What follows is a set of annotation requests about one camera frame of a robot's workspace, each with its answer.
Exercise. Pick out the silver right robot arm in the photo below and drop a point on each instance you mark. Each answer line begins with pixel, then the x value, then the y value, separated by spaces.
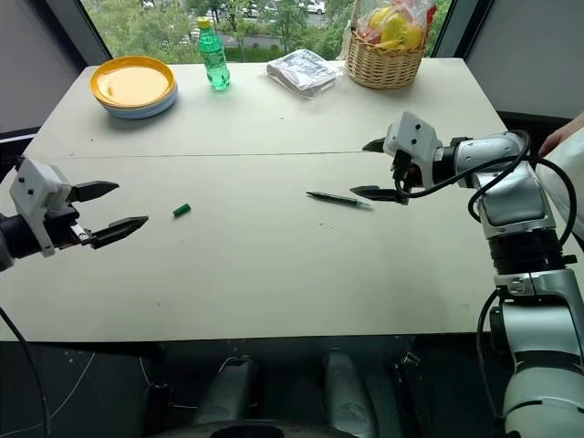
pixel 515 205

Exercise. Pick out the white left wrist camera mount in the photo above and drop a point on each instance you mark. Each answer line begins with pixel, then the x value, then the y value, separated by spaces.
pixel 34 196

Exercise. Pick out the wicker basket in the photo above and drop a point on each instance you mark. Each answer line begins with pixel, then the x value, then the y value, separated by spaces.
pixel 385 64

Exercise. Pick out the green pen cap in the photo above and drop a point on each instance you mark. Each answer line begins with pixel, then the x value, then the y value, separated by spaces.
pixel 182 210

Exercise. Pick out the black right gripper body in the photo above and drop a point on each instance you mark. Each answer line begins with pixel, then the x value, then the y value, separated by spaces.
pixel 410 175

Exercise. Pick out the plastic-wrapped grey packet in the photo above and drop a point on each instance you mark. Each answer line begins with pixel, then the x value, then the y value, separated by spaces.
pixel 303 70

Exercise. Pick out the black pen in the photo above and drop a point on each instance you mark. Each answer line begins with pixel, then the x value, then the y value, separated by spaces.
pixel 337 199

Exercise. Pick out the bag of yellow fruit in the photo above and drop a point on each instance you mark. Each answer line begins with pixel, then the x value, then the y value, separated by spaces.
pixel 394 25

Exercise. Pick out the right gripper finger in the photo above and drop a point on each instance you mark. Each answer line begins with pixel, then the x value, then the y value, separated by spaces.
pixel 378 193
pixel 376 146

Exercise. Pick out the dark grey rounded shape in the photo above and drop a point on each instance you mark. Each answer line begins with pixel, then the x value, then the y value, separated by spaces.
pixel 349 392
pixel 230 392

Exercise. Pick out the green plastic bottle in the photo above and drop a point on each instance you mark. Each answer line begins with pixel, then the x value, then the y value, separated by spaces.
pixel 213 55

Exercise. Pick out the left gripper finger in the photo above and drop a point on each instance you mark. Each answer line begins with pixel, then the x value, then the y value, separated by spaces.
pixel 93 190
pixel 121 228

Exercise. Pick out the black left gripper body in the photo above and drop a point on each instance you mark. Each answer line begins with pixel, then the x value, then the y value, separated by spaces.
pixel 66 228

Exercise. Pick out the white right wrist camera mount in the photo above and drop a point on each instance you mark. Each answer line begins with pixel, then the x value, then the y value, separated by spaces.
pixel 413 132

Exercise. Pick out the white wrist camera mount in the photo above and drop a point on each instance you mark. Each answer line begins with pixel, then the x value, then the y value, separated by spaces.
pixel 34 196
pixel 413 132

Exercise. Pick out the person's white garment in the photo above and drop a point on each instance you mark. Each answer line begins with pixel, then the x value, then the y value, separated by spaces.
pixel 570 182

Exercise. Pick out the yellow plate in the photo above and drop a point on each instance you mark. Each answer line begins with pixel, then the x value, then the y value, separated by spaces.
pixel 132 82

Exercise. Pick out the pale blue plate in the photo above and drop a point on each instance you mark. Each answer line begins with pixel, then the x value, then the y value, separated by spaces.
pixel 141 112

